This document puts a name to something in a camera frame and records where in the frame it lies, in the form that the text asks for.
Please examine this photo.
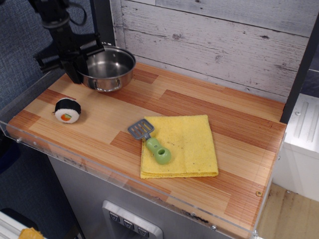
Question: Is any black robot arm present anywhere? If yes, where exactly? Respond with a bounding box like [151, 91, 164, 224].
[29, 0, 104, 84]

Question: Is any plush sushi roll toy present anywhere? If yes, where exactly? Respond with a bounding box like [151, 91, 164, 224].
[53, 98, 81, 123]

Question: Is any yellow folded cloth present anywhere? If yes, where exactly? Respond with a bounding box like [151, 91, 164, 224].
[140, 115, 218, 179]

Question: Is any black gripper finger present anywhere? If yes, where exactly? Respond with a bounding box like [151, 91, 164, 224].
[64, 59, 83, 84]

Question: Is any stainless steel pot bowl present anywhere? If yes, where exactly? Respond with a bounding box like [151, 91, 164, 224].
[77, 45, 136, 92]

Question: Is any clear acrylic table guard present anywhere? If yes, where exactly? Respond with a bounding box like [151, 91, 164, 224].
[7, 63, 286, 239]

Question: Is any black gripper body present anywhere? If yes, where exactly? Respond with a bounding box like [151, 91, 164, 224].
[33, 23, 103, 72]

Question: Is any silver cabinet button panel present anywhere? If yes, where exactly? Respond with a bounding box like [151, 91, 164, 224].
[102, 200, 163, 239]

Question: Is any yellow object bottom left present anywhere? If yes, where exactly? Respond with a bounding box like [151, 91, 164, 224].
[18, 228, 44, 239]

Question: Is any white box at right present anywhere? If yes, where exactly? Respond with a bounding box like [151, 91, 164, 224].
[272, 94, 319, 201]

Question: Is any dark right vertical post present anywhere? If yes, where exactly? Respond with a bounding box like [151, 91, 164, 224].
[280, 14, 319, 124]

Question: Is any green grey toy spatula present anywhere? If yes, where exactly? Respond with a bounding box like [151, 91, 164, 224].
[128, 119, 171, 165]

